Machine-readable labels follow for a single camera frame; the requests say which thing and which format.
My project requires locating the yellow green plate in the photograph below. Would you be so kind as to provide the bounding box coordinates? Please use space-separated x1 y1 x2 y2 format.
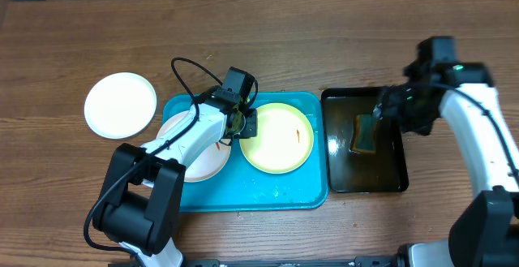
240 103 314 174

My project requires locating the yellow green sponge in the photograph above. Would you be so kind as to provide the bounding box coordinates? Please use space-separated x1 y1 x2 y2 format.
350 114 379 154

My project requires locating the white plate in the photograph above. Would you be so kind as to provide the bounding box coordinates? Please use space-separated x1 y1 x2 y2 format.
84 72 157 140
157 110 231 183

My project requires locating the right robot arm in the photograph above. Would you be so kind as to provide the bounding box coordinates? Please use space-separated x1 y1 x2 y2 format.
374 37 518 267

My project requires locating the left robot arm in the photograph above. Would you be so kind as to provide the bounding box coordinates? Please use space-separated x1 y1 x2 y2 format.
84 67 258 266

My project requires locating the blue plastic tray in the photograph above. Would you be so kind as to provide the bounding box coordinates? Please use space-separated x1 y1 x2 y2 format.
180 92 328 213

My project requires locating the black water tray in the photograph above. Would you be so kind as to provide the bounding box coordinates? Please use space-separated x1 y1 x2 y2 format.
321 87 409 193

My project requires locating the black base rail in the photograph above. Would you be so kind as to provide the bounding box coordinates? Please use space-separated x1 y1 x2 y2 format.
107 254 406 267

